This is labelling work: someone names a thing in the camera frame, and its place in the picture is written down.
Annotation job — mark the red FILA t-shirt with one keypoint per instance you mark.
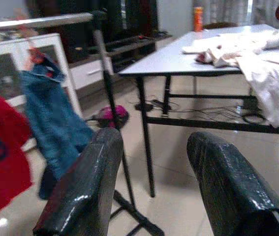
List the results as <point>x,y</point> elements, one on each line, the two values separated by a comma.
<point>4,147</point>

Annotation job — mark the grey folding table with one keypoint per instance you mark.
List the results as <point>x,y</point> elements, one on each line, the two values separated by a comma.
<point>166,56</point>

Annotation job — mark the orange cylindrical can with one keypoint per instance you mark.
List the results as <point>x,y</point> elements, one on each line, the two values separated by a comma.
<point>198,19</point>

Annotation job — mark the white drawer unit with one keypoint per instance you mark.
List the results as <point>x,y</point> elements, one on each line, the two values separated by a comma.
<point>90,72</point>

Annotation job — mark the white glass door cabinet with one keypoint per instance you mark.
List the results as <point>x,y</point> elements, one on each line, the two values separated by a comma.
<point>18,45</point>

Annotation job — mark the beige cream towel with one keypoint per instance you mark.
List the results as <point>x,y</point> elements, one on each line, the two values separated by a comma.
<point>218,57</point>

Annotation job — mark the cream trousers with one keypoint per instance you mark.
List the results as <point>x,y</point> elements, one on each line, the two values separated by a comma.
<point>227,41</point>

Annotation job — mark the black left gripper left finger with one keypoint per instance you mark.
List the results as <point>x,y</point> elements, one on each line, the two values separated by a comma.
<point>85,184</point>

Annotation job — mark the black steel clothes rack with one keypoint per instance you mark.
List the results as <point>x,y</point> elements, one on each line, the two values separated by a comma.
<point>104,61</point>

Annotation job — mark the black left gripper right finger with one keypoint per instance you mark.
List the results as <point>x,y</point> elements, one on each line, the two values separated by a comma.
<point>227,184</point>

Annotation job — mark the blue denim garment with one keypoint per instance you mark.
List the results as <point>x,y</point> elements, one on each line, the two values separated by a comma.
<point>55,118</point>

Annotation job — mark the white t-shirt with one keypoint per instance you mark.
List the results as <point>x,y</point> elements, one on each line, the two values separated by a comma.
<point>269,93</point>

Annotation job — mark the black low media cabinet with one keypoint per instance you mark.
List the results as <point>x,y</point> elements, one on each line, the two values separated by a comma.
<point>129,19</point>

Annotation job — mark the pink vacuum cleaner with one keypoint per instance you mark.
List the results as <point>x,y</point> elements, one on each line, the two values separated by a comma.
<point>122,111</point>

